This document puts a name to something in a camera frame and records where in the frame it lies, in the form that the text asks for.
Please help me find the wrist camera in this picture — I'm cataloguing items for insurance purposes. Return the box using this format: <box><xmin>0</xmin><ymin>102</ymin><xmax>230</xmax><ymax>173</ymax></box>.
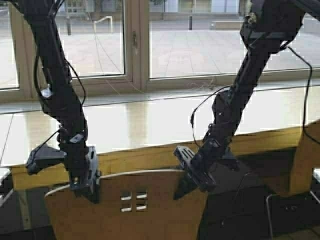
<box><xmin>217</xmin><ymin>148</ymin><xmax>240</xmax><ymax>172</ymax></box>
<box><xmin>25</xmin><ymin>143</ymin><xmax>67</xmax><ymax>175</ymax></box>

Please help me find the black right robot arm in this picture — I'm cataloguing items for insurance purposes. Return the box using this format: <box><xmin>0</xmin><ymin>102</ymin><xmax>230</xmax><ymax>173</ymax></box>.
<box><xmin>173</xmin><ymin>0</ymin><xmax>320</xmax><ymax>201</ymax></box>

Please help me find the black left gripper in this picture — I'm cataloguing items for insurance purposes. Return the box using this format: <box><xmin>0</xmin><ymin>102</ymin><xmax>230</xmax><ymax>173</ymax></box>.
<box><xmin>57</xmin><ymin>124</ymin><xmax>101</xmax><ymax>204</ymax></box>

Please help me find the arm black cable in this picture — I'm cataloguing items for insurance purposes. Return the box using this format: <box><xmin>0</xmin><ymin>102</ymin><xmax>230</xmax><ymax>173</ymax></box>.
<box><xmin>32</xmin><ymin>0</ymin><xmax>87</xmax><ymax>151</ymax></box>
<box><xmin>189</xmin><ymin>46</ymin><xmax>320</xmax><ymax>156</ymax></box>

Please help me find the long wooden window counter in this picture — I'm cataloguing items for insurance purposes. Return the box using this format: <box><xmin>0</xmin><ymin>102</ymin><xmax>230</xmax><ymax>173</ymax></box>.
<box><xmin>0</xmin><ymin>85</ymin><xmax>320</xmax><ymax>190</ymax></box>

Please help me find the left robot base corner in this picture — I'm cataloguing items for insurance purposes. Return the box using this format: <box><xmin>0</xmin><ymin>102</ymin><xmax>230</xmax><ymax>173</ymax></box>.
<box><xmin>0</xmin><ymin>167</ymin><xmax>14</xmax><ymax>207</ymax></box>

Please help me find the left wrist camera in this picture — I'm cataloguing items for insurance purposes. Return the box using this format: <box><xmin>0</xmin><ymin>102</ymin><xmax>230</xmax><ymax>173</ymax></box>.
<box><xmin>25</xmin><ymin>143</ymin><xmax>67</xmax><ymax>175</ymax></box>

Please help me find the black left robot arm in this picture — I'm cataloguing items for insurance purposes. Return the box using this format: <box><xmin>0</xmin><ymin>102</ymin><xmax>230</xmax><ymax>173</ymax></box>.
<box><xmin>10</xmin><ymin>0</ymin><xmax>101</xmax><ymax>204</ymax></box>

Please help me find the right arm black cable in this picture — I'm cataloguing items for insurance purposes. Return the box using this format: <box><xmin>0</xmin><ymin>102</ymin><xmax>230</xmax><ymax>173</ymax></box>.
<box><xmin>189</xmin><ymin>46</ymin><xmax>320</xmax><ymax>156</ymax></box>

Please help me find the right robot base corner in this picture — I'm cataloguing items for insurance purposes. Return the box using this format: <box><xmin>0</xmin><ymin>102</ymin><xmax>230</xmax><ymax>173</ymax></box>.
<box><xmin>309</xmin><ymin>168</ymin><xmax>320</xmax><ymax>204</ymax></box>

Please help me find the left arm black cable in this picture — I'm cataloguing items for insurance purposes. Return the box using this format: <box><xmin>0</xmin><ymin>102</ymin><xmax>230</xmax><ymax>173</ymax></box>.
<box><xmin>32</xmin><ymin>0</ymin><xmax>87</xmax><ymax>151</ymax></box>

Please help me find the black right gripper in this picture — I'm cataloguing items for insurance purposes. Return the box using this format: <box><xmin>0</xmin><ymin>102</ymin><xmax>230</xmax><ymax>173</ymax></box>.
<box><xmin>173</xmin><ymin>138</ymin><xmax>231</xmax><ymax>200</ymax></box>

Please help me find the wooden chair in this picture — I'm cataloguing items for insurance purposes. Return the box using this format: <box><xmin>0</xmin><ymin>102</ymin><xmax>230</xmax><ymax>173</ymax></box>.
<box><xmin>231</xmin><ymin>120</ymin><xmax>320</xmax><ymax>239</ymax></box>
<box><xmin>44</xmin><ymin>169</ymin><xmax>208</xmax><ymax>240</ymax></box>

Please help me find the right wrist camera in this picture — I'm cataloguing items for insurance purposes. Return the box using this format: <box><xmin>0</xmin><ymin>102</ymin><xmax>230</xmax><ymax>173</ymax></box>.
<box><xmin>217</xmin><ymin>148</ymin><xmax>240</xmax><ymax>172</ymax></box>

